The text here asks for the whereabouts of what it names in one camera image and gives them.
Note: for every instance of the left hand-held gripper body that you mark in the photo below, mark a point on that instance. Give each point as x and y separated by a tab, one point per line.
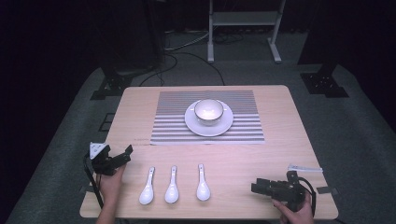
102	163

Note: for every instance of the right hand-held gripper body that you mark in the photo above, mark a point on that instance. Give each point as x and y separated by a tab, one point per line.
288	189

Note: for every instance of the person's left hand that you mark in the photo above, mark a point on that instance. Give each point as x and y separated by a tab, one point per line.
110	185

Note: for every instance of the person's right hand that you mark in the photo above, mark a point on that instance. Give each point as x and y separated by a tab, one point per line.
295	216

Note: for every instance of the grey tape strip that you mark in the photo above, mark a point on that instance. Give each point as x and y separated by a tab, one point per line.
85	189
327	190

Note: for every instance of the white ceramic spoon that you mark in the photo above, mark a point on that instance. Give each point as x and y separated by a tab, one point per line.
203	189
172	193
147	194

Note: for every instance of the striped grey placemat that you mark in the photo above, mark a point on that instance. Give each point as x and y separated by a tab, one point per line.
174	130

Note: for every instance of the black stand base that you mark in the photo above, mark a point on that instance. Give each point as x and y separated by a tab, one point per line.
323	84
113	84

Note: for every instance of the white round plate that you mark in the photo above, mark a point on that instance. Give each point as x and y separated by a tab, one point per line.
199	129

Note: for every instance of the white bowl with dark rim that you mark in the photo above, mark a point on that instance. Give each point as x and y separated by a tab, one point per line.
208	110

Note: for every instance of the white metal stand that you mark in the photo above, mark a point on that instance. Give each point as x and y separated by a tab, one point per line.
246	18

